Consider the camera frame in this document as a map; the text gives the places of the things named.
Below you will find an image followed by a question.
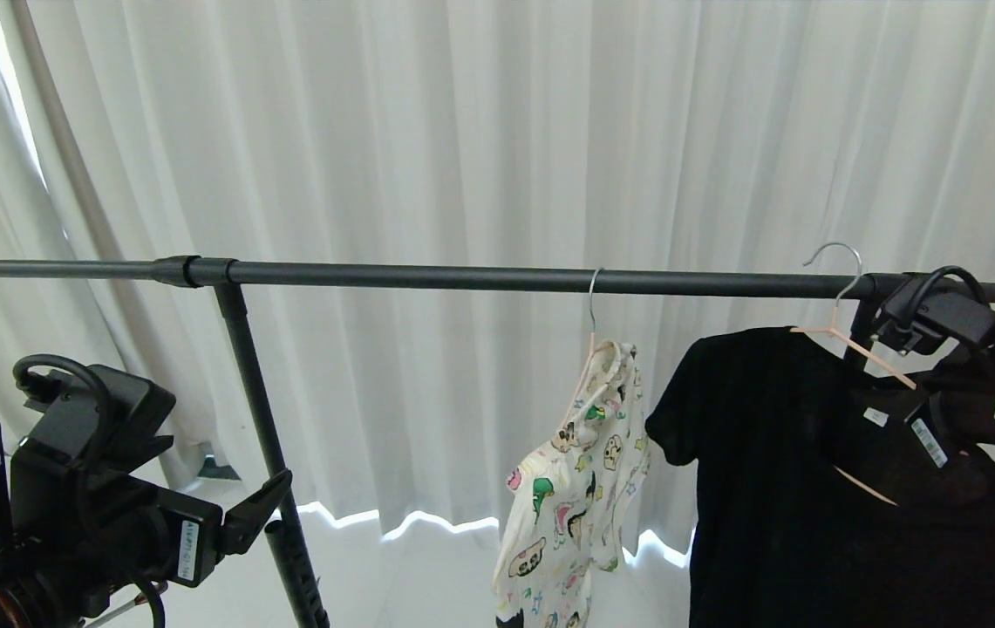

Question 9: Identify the black cable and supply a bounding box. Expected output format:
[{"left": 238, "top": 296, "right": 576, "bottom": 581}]
[
  {"left": 12, "top": 353, "right": 168, "bottom": 628},
  {"left": 907, "top": 264, "right": 992, "bottom": 324}
]

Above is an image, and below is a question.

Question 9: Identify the pink clothes hanger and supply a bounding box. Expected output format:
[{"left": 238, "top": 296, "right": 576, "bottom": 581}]
[
  {"left": 790, "top": 242, "right": 918, "bottom": 509},
  {"left": 572, "top": 267, "right": 630, "bottom": 411}
]

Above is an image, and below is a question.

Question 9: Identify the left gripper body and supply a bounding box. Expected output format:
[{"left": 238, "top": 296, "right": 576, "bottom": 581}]
[{"left": 22, "top": 484, "right": 225, "bottom": 622}]

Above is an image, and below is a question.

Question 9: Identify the black garment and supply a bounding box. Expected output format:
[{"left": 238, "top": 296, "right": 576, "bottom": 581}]
[{"left": 645, "top": 327, "right": 995, "bottom": 628}]

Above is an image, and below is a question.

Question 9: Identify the cream printed garment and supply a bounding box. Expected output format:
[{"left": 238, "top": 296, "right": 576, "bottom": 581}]
[{"left": 493, "top": 340, "right": 652, "bottom": 628}]

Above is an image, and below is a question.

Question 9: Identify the white curtain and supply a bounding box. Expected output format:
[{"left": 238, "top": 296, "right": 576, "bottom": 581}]
[{"left": 0, "top": 0, "right": 995, "bottom": 568}]

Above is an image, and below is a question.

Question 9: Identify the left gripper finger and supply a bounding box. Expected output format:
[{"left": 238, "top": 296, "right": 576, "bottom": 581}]
[{"left": 218, "top": 468, "right": 294, "bottom": 557}]

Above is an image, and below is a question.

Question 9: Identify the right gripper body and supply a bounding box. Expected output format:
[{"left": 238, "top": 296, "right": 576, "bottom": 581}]
[{"left": 898, "top": 375, "right": 995, "bottom": 476}]

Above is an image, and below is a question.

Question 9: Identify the black clothes rack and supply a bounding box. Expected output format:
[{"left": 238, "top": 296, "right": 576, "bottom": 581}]
[{"left": 0, "top": 255, "right": 995, "bottom": 628}]

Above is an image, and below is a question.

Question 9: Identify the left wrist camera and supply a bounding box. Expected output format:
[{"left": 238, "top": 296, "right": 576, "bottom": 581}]
[{"left": 9, "top": 364, "right": 178, "bottom": 524}]

